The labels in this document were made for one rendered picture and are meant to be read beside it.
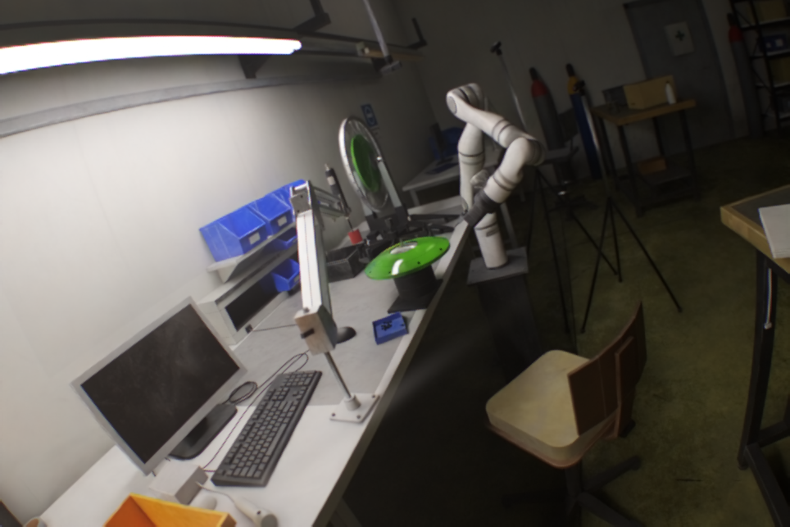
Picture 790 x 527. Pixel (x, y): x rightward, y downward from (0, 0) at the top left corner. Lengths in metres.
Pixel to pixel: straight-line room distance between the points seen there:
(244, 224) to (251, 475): 1.31
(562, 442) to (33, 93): 2.03
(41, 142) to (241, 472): 1.27
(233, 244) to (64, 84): 0.98
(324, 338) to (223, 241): 1.03
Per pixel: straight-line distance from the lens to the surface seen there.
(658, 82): 4.12
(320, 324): 0.93
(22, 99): 1.74
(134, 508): 1.05
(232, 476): 1.04
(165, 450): 1.22
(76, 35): 1.31
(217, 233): 1.89
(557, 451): 1.21
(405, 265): 1.37
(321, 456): 0.98
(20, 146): 1.67
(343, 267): 1.96
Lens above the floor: 1.50
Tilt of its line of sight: 14 degrees down
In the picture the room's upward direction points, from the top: 20 degrees counter-clockwise
